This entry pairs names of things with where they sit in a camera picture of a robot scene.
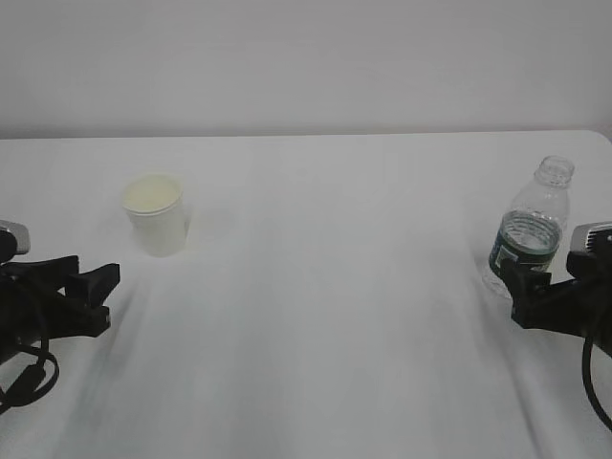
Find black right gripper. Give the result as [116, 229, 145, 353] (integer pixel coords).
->
[500, 251, 611, 355]

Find clear green-label water bottle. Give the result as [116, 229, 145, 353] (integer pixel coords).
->
[483, 156, 575, 298]

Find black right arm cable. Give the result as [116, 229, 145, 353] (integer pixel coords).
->
[580, 334, 612, 434]

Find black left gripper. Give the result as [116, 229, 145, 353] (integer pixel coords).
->
[1, 255, 120, 362]

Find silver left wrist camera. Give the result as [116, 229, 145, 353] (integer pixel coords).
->
[0, 220, 31, 263]

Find white paper cup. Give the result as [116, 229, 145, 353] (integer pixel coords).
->
[121, 174, 187, 257]

